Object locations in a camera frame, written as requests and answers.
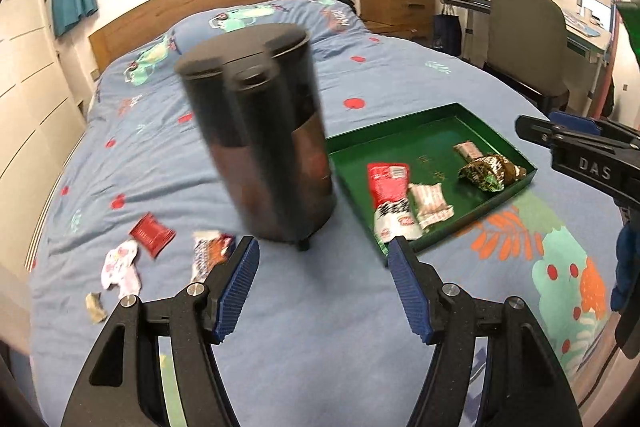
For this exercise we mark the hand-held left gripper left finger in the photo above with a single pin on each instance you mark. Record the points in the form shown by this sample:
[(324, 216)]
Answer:
[(240, 287)]

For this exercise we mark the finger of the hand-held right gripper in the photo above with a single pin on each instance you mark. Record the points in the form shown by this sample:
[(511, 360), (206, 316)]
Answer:
[(537, 129), (575, 122)]

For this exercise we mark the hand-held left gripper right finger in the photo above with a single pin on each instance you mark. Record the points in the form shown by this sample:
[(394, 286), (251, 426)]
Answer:
[(407, 292)]

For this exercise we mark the white and brown crisp packet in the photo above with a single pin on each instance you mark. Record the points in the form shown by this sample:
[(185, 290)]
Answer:
[(210, 254)]

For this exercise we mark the brown snack packet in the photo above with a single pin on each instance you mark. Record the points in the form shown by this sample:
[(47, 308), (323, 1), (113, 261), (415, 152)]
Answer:
[(492, 172)]

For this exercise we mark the small brown candy packet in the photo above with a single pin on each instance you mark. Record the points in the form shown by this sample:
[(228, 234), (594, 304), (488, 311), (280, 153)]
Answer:
[(468, 151)]

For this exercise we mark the pink striped snack packet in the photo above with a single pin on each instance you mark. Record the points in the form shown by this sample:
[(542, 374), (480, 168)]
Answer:
[(430, 204)]

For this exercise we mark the red and white snack packet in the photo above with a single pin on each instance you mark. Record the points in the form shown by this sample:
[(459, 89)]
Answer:
[(390, 197)]

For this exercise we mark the dark red square snack packet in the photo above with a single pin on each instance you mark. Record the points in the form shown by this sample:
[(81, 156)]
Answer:
[(151, 234)]

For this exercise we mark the green tray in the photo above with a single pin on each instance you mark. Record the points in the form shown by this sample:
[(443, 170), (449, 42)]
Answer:
[(430, 137)]

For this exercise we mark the pink cartoon snack packet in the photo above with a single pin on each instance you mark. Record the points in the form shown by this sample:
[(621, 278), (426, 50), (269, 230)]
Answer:
[(120, 269)]

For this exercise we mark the small green candy packet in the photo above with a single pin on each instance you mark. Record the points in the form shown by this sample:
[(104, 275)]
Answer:
[(95, 307)]

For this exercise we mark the blue printed blanket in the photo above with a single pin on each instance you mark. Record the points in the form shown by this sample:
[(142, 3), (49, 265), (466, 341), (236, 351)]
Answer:
[(325, 332)]

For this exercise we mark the desk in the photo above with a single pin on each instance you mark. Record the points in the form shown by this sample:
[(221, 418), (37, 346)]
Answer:
[(585, 29)]

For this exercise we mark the beige chair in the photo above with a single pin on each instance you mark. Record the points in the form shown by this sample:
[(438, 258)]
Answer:
[(525, 37)]

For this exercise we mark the dark shopping bag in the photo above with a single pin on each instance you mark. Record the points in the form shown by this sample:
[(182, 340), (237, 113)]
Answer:
[(446, 32)]

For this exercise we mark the black kettle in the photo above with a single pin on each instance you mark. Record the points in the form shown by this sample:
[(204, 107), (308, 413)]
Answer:
[(260, 132)]

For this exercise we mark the wooden dresser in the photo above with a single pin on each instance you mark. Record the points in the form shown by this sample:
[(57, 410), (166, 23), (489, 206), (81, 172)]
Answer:
[(395, 2)]

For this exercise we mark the wooden headboard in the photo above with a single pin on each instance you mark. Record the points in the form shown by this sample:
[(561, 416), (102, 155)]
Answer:
[(200, 2)]

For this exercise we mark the white wardrobe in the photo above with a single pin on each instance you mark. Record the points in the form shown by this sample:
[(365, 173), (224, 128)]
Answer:
[(30, 82)]

